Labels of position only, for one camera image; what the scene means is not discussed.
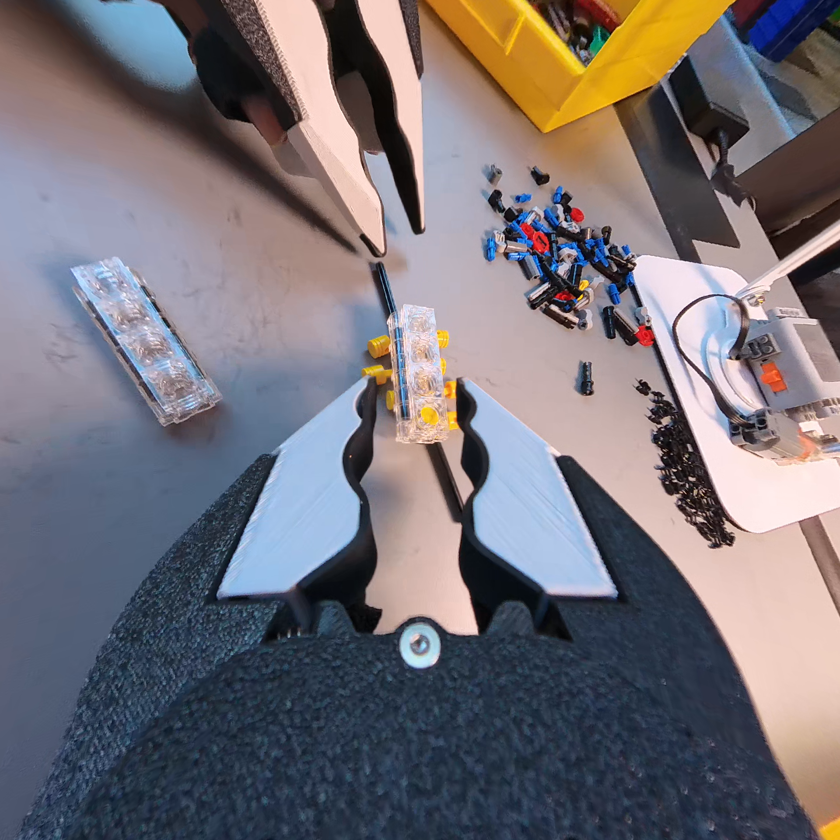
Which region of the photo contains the white book stand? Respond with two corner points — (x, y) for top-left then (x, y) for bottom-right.
(630, 220), (840, 534)

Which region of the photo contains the heap of mixed toy parts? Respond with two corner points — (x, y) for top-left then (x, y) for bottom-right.
(528, 0), (624, 67)

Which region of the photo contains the clear toy cylinder block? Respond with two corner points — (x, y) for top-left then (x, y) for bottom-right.
(71, 257), (223, 427)
(387, 304), (445, 445)

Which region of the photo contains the yellow plastic bin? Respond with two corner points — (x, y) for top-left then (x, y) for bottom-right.
(425, 0), (736, 134)

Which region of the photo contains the black power adapter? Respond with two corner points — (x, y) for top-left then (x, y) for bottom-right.
(668, 56), (757, 206)

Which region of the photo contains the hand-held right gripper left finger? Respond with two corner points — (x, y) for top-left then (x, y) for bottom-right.
(217, 377), (380, 627)

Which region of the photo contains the grey toy motor block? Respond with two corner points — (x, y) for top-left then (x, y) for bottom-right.
(727, 307), (840, 466)

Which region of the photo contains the pile of black toy pins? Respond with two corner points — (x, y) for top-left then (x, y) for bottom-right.
(633, 377), (736, 550)

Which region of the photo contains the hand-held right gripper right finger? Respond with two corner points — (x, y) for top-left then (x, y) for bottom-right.
(455, 378), (619, 639)

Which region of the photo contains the yellow piston crankshaft assembly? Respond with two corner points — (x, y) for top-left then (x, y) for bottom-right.
(361, 261), (466, 524)

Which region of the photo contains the person's left hand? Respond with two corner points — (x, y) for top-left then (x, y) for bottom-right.
(189, 25), (291, 147)

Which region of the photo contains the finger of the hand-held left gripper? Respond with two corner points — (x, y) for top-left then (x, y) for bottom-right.
(341, 0), (427, 236)
(255, 0), (389, 258)

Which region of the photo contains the thin black cable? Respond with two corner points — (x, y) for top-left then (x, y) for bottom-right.
(672, 294), (753, 427)

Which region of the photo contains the pile of small toy parts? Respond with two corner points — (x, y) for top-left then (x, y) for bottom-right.
(484, 164), (657, 349)

